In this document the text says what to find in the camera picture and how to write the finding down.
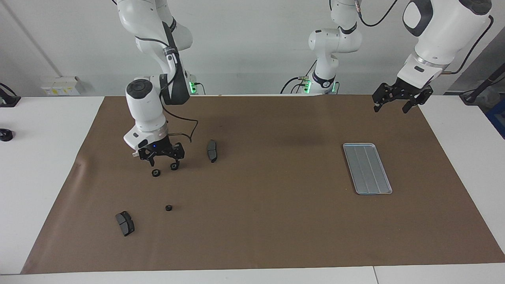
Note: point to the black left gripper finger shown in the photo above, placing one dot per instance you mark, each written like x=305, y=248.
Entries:
x=383, y=94
x=420, y=98

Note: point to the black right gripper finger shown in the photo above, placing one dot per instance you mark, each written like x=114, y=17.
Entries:
x=177, y=154
x=146, y=153

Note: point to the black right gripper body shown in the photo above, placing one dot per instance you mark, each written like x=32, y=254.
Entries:
x=158, y=146

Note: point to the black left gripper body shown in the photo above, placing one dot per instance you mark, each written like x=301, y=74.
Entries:
x=408, y=88

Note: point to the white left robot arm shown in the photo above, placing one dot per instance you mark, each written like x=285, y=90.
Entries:
x=446, y=31

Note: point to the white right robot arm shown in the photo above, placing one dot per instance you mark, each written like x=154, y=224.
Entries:
x=144, y=106

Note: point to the silver metal tray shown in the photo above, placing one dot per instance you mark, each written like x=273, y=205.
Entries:
x=369, y=169

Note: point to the dark grey brake pad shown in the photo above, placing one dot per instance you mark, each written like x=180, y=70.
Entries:
x=212, y=152
x=125, y=223

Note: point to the black stand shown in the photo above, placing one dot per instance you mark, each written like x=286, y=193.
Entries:
x=485, y=83

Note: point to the blue crate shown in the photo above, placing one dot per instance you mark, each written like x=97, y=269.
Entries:
x=498, y=118

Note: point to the brown table mat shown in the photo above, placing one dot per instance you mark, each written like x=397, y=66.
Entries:
x=256, y=236

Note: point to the small black knob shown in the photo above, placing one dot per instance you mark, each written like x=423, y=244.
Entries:
x=5, y=135

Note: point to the white wall socket box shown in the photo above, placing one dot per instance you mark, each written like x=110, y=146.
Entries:
x=61, y=86

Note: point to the black clamp mount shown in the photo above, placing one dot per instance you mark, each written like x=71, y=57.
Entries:
x=10, y=101

